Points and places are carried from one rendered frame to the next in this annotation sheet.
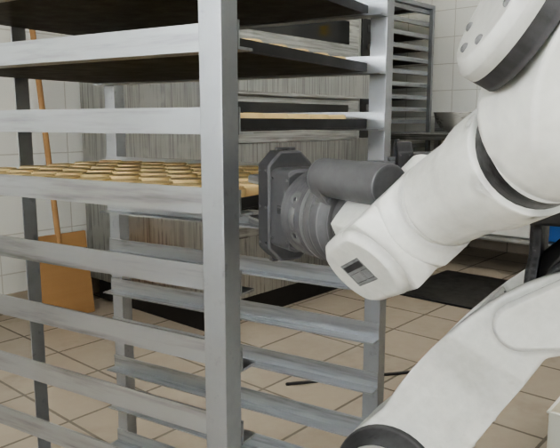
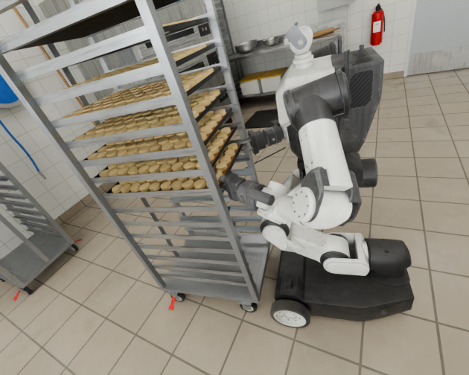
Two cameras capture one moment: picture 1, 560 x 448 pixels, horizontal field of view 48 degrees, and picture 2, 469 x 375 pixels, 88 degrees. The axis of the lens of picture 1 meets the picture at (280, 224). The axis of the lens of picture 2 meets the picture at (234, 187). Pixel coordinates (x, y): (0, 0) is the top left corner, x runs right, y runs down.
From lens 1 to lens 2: 43 cm
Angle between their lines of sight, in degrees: 25
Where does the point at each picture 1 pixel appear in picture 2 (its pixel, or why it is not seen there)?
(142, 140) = not seen: hidden behind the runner
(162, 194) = (195, 191)
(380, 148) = (243, 132)
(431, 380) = not seen: hidden behind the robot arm
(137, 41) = (171, 153)
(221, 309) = (225, 218)
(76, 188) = (165, 193)
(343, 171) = (257, 196)
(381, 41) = (234, 98)
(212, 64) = (203, 163)
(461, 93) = (242, 31)
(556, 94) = (316, 224)
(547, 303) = not seen: hidden behind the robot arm
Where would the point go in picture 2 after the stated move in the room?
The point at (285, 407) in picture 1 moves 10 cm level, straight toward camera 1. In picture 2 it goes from (234, 207) to (238, 216)
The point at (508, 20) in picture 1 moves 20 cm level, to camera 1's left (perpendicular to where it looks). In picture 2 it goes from (306, 219) to (217, 254)
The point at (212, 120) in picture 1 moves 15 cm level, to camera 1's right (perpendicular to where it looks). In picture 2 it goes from (208, 176) to (247, 162)
